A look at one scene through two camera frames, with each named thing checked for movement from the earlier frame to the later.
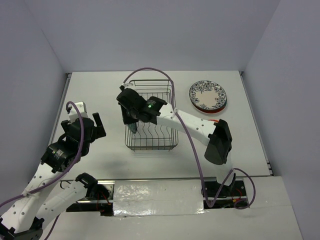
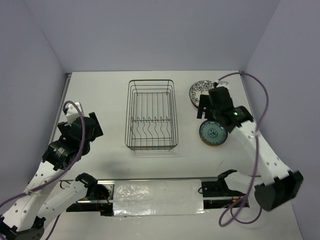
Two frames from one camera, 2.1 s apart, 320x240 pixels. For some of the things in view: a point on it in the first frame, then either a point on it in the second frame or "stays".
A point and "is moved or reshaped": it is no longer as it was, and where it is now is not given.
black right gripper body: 129,115 → 212,112
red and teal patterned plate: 212,111 is moved or reshaped
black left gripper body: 86,148 stays
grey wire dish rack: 142,136 stays
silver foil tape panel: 157,197 stays
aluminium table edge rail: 53,130 stays
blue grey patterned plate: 133,127 is moved or reshaped
